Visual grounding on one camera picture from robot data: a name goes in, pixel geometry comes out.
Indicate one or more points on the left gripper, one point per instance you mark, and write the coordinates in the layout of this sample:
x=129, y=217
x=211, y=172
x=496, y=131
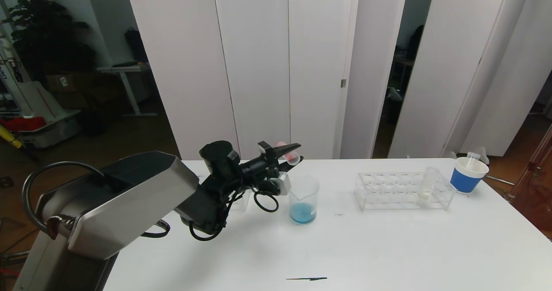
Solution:
x=266, y=154

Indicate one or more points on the red pigment test tube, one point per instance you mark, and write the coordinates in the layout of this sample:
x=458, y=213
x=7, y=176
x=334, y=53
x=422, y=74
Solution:
x=293, y=156
x=471, y=157

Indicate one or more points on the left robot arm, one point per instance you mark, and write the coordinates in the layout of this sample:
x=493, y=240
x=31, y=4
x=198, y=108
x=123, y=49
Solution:
x=120, y=204

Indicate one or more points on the clear glass beaker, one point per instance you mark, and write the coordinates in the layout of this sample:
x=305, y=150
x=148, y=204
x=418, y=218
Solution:
x=304, y=213

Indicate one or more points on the clear acrylic tube rack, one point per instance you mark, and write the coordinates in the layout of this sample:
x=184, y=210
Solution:
x=245, y=204
x=396, y=201

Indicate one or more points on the yellow pigment test tube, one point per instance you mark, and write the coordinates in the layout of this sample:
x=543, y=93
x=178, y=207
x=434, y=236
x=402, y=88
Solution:
x=424, y=197

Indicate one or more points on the white folding partition screen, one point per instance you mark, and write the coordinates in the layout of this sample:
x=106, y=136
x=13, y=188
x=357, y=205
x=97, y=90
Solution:
x=258, y=67
x=453, y=67

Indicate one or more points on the blue white paper cup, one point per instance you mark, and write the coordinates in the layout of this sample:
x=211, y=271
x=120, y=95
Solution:
x=465, y=180

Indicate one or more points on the white standing desk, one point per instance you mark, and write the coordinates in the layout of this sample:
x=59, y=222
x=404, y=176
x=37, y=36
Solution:
x=124, y=69

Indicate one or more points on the black bag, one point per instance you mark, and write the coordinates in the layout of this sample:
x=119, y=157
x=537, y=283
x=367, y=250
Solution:
x=136, y=44

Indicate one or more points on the white floor object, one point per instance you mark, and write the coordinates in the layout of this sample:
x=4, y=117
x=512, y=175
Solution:
x=484, y=156

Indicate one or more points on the brown cardboard box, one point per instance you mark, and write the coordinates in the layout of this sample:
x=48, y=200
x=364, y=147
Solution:
x=70, y=83

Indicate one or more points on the grey crate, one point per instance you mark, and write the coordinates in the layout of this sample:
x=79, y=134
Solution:
x=51, y=131

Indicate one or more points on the white board with red line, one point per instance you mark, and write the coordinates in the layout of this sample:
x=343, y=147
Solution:
x=36, y=100

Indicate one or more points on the red box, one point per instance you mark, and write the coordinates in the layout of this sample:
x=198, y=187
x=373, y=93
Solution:
x=20, y=123

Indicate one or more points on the dark green potted plant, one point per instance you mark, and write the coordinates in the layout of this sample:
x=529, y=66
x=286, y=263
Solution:
x=43, y=36

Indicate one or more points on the yellow tool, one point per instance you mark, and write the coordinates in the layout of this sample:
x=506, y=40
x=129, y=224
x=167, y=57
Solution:
x=10, y=137

